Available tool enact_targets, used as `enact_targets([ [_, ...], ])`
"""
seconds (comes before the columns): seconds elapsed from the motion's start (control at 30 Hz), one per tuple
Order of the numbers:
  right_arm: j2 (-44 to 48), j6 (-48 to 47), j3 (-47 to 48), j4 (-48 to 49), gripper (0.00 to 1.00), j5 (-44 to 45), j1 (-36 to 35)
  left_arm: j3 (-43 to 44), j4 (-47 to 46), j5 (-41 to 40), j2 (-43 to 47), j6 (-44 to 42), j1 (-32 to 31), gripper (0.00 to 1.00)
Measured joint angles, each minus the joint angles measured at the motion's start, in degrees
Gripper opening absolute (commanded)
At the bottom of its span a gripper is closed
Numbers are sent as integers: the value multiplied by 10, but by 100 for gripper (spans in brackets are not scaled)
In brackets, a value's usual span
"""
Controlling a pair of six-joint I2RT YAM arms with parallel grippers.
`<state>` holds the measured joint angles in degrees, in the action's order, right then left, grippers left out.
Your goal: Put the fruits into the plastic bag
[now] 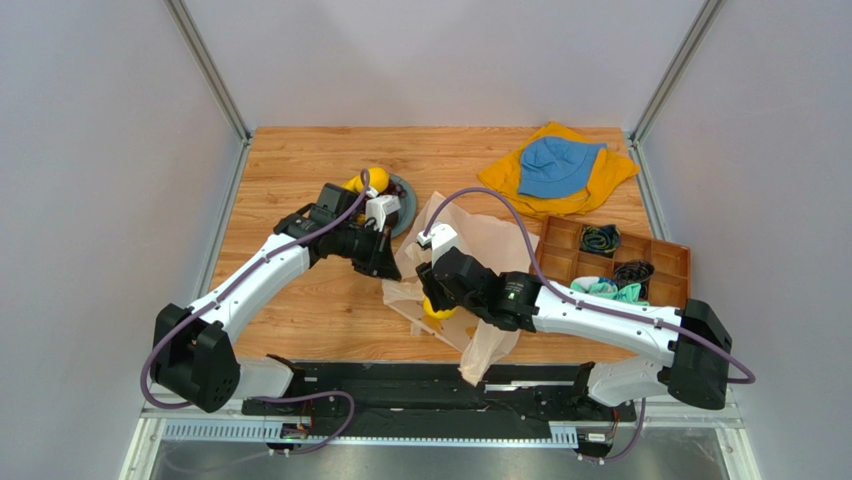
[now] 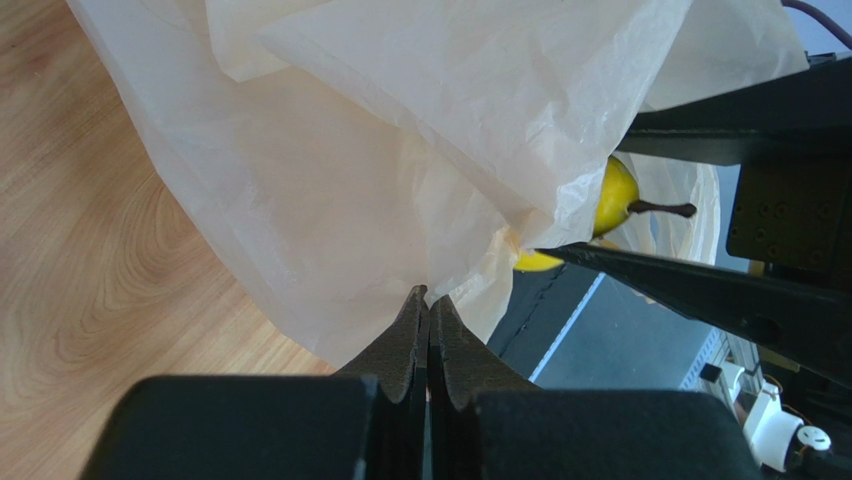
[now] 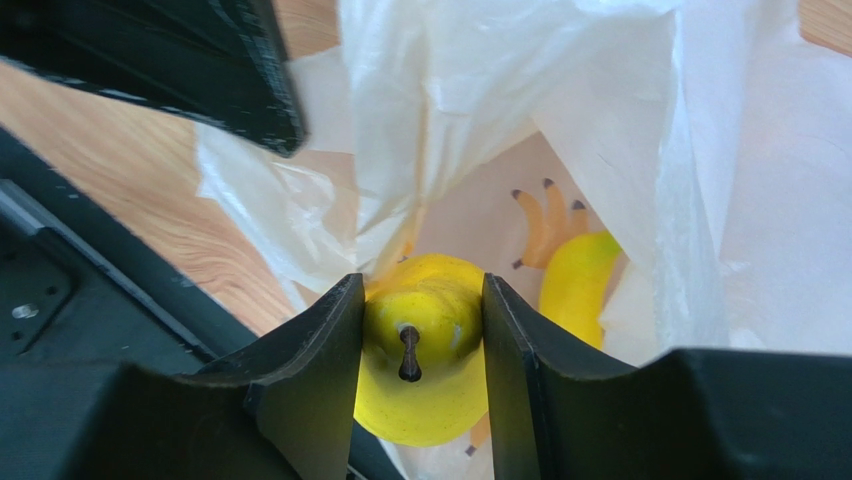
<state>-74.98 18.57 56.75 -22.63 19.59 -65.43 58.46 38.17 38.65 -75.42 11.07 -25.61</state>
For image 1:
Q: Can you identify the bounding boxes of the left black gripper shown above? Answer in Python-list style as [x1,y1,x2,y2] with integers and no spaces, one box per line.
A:
[334,222,401,282]

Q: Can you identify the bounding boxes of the yellow banana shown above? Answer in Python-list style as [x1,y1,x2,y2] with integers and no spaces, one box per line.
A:
[422,296,457,321]

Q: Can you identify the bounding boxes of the translucent plastic bag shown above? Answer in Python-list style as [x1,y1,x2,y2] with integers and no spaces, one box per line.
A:
[383,193,542,385]

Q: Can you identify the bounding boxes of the yellow lemon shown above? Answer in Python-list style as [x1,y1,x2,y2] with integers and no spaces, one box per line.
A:
[343,167,390,198]

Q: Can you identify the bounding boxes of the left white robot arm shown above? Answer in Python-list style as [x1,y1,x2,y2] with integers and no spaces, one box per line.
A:
[140,176,417,413]

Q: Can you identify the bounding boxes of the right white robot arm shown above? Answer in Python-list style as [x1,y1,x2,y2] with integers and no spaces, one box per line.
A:
[416,247,732,410]

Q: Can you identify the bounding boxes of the grey-blue fruit plate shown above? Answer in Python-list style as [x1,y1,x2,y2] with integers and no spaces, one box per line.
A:
[366,174,418,239]

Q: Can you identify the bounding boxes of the dark purple grapes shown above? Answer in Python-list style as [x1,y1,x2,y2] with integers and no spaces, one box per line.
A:
[378,185,407,215]

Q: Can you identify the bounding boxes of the brown wooden divided tray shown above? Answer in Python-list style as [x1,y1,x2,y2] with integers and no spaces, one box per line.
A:
[536,216,691,306]

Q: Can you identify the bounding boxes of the blue bucket hat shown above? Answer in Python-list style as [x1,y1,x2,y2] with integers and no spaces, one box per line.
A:
[518,136,606,199]

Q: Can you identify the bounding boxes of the dark rolled socks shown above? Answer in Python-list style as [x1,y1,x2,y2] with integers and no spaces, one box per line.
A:
[580,224,621,258]

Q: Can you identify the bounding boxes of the teal white rolled socks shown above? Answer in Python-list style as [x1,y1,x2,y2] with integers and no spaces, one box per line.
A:
[570,276,649,306]

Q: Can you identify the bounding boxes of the black rolled socks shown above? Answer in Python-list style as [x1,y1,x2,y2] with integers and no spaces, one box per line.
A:
[611,259,656,288]

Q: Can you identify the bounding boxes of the yellow cloth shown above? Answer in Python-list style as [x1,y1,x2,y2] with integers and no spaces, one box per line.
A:
[478,122,640,218]

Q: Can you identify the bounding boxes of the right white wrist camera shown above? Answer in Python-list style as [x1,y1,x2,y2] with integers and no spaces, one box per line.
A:
[415,222,459,263]

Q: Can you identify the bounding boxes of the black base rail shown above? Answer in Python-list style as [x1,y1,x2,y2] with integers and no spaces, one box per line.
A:
[139,359,740,461]

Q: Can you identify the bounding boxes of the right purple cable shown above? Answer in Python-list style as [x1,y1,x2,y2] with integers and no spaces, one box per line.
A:
[419,186,757,386]

